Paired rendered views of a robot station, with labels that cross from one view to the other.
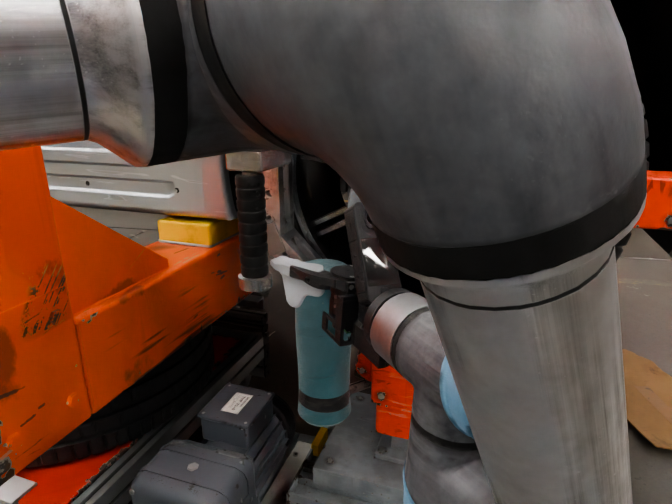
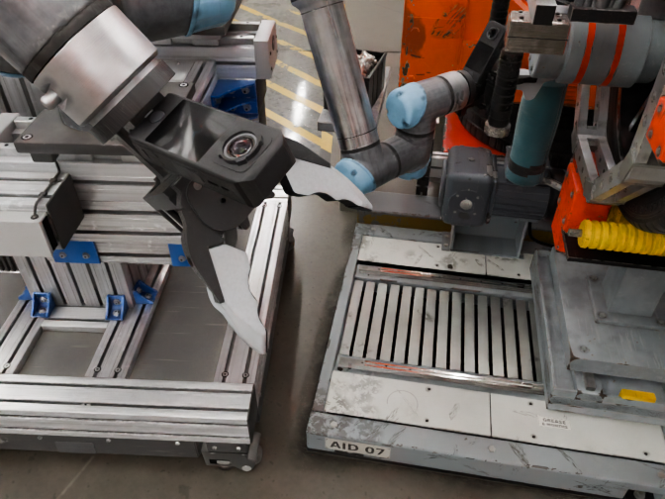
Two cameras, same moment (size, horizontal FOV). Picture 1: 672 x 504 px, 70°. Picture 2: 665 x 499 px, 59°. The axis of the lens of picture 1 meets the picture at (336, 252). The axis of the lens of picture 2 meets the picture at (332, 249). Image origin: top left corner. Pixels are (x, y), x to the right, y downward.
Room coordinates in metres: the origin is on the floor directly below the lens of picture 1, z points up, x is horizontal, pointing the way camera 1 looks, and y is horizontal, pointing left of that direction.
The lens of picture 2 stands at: (0.05, -1.09, 1.26)
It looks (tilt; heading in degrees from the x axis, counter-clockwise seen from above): 40 degrees down; 81
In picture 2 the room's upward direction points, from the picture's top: straight up
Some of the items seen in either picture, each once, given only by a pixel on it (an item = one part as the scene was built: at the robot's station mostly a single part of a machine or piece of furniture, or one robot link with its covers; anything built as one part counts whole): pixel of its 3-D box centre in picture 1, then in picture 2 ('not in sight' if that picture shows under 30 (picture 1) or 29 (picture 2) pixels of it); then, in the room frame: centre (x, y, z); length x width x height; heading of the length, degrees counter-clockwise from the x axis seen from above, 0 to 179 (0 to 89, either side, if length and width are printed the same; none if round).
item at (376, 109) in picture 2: not in sight; (356, 96); (0.38, 0.61, 0.44); 0.43 x 0.17 x 0.03; 71
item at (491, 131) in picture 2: not in sight; (505, 90); (0.47, -0.22, 0.83); 0.04 x 0.04 x 0.16
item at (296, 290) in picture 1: (294, 284); not in sight; (0.56, 0.05, 0.76); 0.09 x 0.03 x 0.06; 61
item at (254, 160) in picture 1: (259, 145); not in sight; (0.61, 0.10, 0.93); 0.09 x 0.05 x 0.05; 161
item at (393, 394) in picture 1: (411, 374); (599, 212); (0.79, -0.14, 0.48); 0.16 x 0.12 x 0.17; 161
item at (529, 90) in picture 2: not in sight; (532, 86); (0.61, -0.05, 0.75); 0.09 x 0.03 x 0.06; 170
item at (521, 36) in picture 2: not in sight; (536, 32); (0.50, -0.23, 0.93); 0.09 x 0.05 x 0.05; 161
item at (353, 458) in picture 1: (418, 407); (636, 274); (0.91, -0.19, 0.32); 0.40 x 0.30 x 0.28; 71
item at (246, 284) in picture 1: (252, 228); (497, 21); (0.58, 0.11, 0.83); 0.04 x 0.04 x 0.16
